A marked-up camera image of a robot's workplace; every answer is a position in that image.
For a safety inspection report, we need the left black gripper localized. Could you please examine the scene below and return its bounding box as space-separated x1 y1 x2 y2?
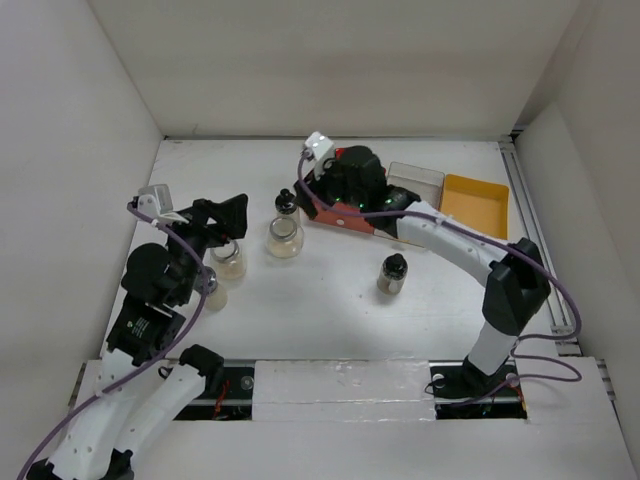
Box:
161 192 248 302

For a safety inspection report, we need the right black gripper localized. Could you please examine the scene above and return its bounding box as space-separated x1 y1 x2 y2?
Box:
292 155 367 219

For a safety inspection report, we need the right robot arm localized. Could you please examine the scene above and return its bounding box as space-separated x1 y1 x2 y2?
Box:
294 136 551 399

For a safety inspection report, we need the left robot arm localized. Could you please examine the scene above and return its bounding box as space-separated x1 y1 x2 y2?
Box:
18 185 249 479

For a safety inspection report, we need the black-capped glass bottle left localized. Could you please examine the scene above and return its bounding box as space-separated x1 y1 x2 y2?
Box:
274 189 300 224

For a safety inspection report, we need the red tray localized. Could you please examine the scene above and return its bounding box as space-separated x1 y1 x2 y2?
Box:
305 172 374 235

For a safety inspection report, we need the wide clear glass jar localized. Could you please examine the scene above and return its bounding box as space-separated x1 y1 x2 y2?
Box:
266 216 304 259

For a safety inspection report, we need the small white bottle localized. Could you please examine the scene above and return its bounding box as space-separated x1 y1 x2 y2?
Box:
194 266 228 312

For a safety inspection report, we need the black-capped spice bottle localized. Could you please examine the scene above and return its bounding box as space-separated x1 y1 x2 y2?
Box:
377 253 408 295

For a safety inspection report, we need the clear plastic tray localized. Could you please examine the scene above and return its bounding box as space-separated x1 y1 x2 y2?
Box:
387 162 445 210

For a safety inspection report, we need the yellow tray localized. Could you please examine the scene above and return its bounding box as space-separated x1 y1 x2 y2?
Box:
440 174 510 240

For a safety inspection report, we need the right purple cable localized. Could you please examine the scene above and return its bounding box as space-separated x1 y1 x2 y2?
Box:
297 152 584 407

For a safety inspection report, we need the purple cable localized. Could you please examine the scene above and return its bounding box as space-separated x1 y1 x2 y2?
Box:
297 152 584 407
17 199 206 480

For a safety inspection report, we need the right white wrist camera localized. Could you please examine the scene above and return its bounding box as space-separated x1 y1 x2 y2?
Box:
302 131 336 180

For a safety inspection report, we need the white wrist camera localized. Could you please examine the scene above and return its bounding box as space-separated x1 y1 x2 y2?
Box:
127 184 175 225
302 131 336 180

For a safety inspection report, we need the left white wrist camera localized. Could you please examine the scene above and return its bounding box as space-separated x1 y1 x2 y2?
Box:
127 184 175 225

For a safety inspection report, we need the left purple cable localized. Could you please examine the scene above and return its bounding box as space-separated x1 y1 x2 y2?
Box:
17 199 206 480

